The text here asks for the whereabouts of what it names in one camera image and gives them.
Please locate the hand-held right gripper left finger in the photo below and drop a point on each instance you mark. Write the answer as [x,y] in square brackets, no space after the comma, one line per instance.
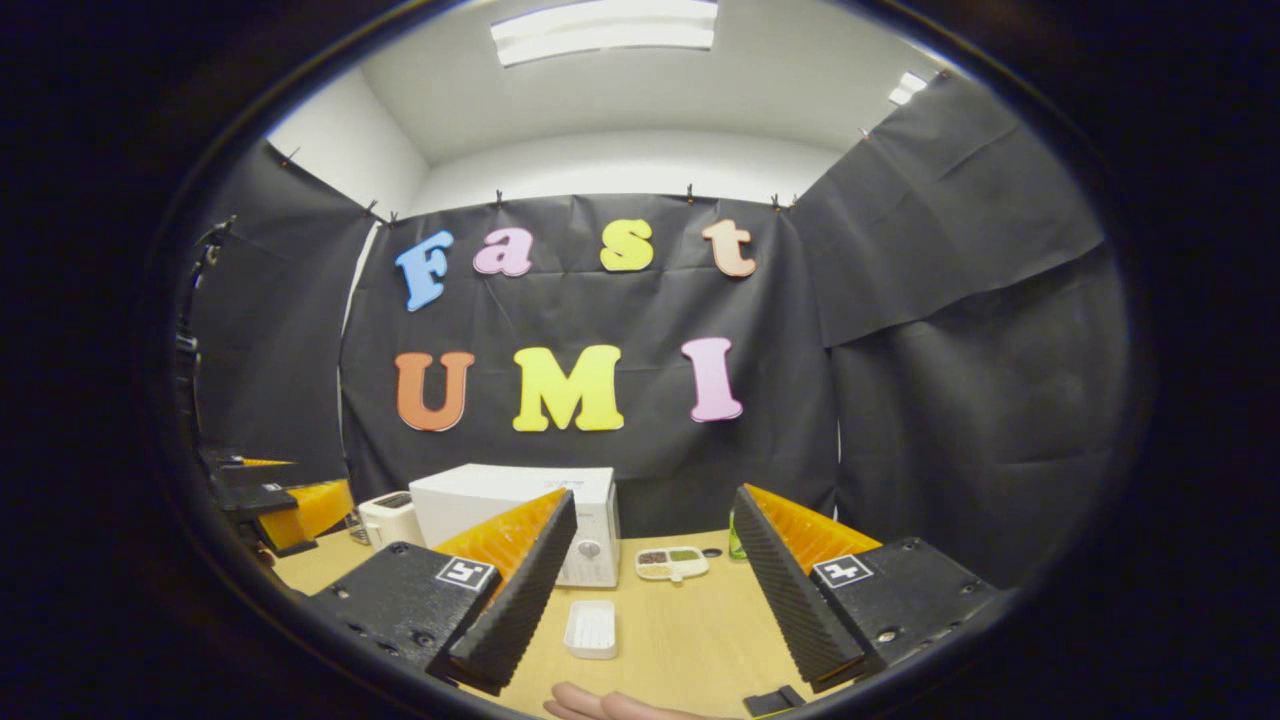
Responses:
[525,590]

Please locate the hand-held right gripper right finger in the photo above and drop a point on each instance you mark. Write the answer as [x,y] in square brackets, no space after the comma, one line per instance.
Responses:
[790,590]

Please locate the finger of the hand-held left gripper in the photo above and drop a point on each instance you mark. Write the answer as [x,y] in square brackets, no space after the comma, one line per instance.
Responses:
[250,468]
[315,505]

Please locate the white microwave oven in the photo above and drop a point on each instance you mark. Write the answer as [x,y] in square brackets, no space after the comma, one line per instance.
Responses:
[490,490]

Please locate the green drink bottle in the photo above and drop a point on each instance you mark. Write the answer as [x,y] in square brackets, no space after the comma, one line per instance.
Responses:
[737,545]

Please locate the white rectangular dish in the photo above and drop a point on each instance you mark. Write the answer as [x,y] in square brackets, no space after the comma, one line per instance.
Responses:
[590,630]

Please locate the white toaster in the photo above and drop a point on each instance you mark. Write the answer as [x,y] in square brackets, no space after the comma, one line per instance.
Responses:
[390,522]

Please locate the white divided condiment dish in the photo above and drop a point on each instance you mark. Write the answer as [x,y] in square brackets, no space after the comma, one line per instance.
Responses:
[672,564]

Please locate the black backdrop cloth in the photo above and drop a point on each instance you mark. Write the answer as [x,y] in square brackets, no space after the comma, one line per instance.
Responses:
[950,400]

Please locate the small ceiling light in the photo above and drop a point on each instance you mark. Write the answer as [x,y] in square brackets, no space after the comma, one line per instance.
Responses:
[908,88]

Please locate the long ceiling light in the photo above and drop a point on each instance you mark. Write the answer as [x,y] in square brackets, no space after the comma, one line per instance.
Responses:
[605,30]

